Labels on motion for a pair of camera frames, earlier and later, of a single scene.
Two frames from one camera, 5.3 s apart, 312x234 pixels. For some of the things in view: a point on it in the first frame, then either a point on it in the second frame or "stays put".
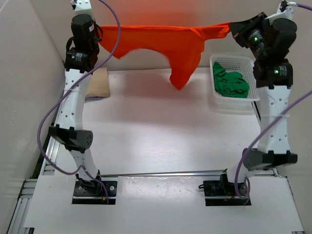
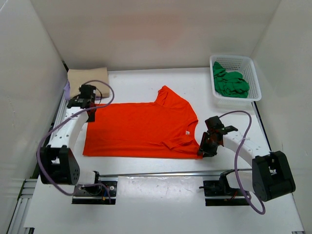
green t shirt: x=229 y=84 stays put
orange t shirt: x=183 y=46 → x=165 y=128
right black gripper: x=238 y=29 → x=206 y=146
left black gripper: x=98 y=34 → x=91 y=112
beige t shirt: x=99 y=86 stays put
